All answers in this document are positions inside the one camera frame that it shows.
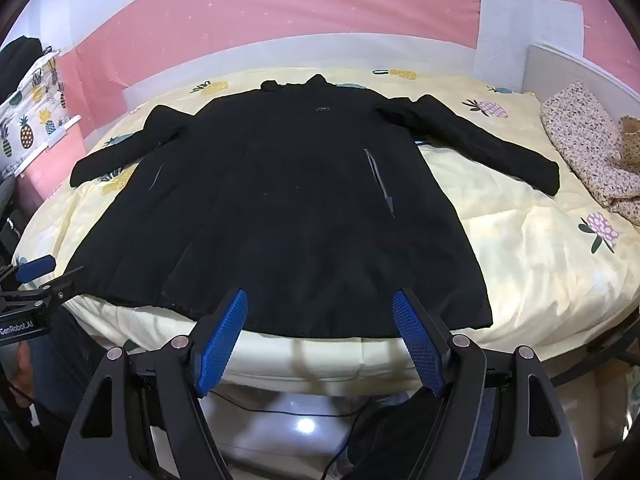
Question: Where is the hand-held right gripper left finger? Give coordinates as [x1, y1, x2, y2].
[57, 287, 249, 480]

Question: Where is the yellow pineapple-print bed sheet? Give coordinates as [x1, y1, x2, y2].
[11, 62, 640, 391]

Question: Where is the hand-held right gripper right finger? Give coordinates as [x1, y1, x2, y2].
[391, 287, 583, 480]

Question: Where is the white pineapple-print cloth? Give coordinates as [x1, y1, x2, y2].
[0, 52, 83, 176]

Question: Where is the black coat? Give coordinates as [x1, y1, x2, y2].
[70, 74, 561, 338]

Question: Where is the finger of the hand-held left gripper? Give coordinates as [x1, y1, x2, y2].
[41, 266, 84, 303]
[14, 255, 57, 283]

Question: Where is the black bag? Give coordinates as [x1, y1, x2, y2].
[0, 35, 53, 88]

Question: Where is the grey headboard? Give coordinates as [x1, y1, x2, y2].
[527, 44, 640, 126]

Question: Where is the black cable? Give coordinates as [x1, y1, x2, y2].
[210, 389, 373, 480]

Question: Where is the person's dark trouser leg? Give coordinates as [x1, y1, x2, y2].
[27, 302, 108, 428]

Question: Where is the floral cloth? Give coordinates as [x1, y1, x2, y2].
[540, 79, 640, 226]

